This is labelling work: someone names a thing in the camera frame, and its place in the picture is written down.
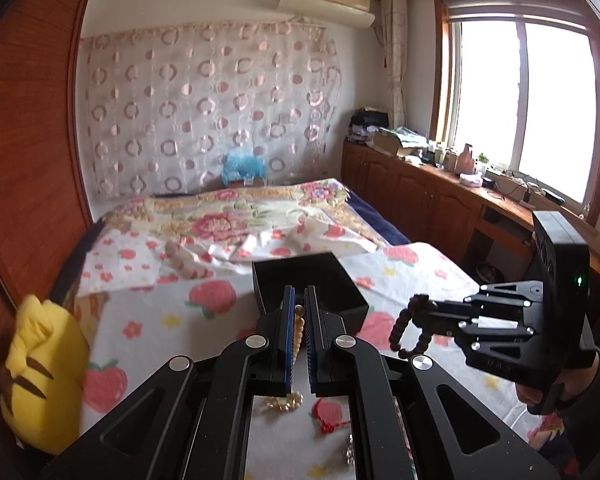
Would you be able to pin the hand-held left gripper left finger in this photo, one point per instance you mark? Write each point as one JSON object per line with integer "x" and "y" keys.
{"x": 289, "y": 340}

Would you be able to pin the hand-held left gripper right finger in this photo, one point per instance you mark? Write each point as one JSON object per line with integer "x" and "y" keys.
{"x": 311, "y": 340}

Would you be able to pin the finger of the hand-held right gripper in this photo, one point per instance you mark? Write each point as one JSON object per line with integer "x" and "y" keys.
{"x": 500, "y": 302}
{"x": 490, "y": 337}

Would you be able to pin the black jewelry box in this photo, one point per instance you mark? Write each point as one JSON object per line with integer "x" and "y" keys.
{"x": 310, "y": 272}

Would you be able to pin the person's right forearm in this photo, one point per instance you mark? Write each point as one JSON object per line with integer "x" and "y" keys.
{"x": 592, "y": 430}

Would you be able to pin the person's right hand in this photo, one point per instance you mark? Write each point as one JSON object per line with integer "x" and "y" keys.
{"x": 582, "y": 377}

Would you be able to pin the round basket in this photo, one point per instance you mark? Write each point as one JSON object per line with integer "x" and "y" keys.
{"x": 491, "y": 274}

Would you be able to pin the black electronic device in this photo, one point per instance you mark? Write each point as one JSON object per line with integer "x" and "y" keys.
{"x": 552, "y": 196}

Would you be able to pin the strawberry print bed sheet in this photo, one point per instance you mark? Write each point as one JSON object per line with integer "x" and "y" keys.
{"x": 180, "y": 320}

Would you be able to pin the white tissue pack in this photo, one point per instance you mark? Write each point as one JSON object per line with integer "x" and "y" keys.
{"x": 471, "y": 180}

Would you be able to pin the wooden cabinet counter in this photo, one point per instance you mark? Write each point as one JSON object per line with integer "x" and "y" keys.
{"x": 420, "y": 195}

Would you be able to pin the floral quilt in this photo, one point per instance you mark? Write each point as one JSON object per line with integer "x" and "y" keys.
{"x": 220, "y": 225}

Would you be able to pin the dark blue blanket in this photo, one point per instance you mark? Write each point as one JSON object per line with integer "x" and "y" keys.
{"x": 380, "y": 222}

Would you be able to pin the pink bottle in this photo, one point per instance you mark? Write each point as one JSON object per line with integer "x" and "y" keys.
{"x": 466, "y": 160}

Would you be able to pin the blue plush toy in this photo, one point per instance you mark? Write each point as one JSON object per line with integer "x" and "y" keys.
{"x": 242, "y": 167}

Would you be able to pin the wooden framed window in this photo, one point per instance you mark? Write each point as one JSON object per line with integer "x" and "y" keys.
{"x": 525, "y": 100}

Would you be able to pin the open cardboard box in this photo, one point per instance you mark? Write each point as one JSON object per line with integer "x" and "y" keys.
{"x": 395, "y": 141}

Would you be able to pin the pile of dark clothes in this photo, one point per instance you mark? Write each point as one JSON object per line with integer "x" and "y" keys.
{"x": 366, "y": 125}

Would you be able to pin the yellow plush toy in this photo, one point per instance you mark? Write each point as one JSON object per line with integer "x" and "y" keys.
{"x": 45, "y": 375}

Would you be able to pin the patterned window curtain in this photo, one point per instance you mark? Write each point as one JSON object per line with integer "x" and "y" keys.
{"x": 395, "y": 60}

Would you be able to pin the wooden wardrobe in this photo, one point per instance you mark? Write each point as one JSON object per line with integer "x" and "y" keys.
{"x": 25, "y": 135}

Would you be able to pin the white air conditioner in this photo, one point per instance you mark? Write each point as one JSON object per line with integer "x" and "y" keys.
{"x": 325, "y": 0}

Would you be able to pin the circle patterned wall curtain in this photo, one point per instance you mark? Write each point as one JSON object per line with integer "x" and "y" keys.
{"x": 195, "y": 105}

